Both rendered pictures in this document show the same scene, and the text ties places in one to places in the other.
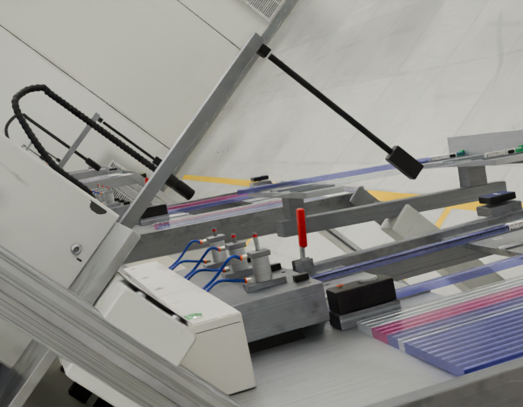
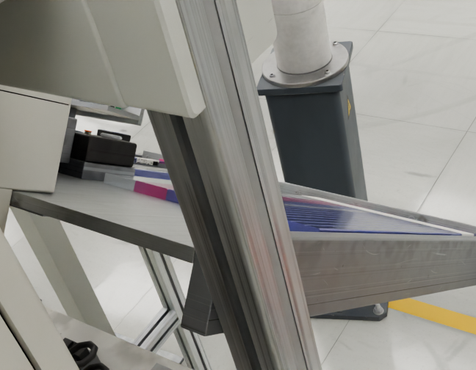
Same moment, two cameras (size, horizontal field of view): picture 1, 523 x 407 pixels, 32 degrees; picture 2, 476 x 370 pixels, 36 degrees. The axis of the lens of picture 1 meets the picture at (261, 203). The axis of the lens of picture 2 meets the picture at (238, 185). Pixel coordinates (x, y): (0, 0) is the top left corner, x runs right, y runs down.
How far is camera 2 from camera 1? 0.55 m
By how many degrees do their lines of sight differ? 41
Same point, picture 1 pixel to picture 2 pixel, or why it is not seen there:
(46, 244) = not seen: outside the picture
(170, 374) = (244, 70)
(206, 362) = (17, 136)
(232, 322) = (60, 101)
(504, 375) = (366, 242)
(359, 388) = not seen: hidden behind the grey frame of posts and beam
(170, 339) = (259, 20)
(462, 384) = (347, 238)
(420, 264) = not seen: hidden behind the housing
